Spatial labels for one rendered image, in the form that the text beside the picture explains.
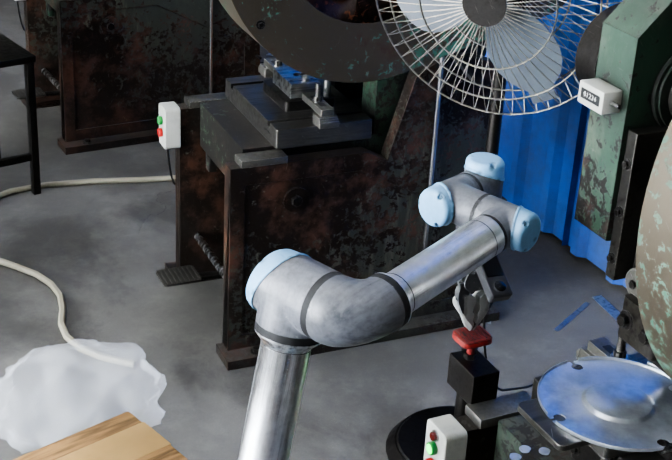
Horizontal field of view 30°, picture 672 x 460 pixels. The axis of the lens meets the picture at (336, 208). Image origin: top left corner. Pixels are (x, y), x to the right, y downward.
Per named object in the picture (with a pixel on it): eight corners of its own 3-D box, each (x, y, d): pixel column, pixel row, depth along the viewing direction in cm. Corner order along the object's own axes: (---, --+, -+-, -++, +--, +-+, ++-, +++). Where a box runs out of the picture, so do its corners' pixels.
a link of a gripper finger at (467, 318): (458, 318, 252) (463, 278, 248) (473, 333, 247) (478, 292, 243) (445, 321, 251) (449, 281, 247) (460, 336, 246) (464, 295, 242)
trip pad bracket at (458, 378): (465, 455, 251) (475, 373, 243) (441, 429, 259) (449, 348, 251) (490, 449, 254) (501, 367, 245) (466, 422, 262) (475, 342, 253)
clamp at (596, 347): (626, 402, 238) (634, 356, 234) (575, 357, 252) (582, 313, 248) (651, 395, 241) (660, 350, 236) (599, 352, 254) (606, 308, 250)
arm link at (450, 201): (464, 202, 219) (502, 185, 227) (415, 181, 226) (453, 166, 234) (460, 242, 223) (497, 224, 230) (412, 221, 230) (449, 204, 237)
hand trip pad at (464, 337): (461, 377, 247) (465, 344, 244) (446, 361, 252) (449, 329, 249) (491, 370, 250) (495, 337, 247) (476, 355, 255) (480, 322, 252)
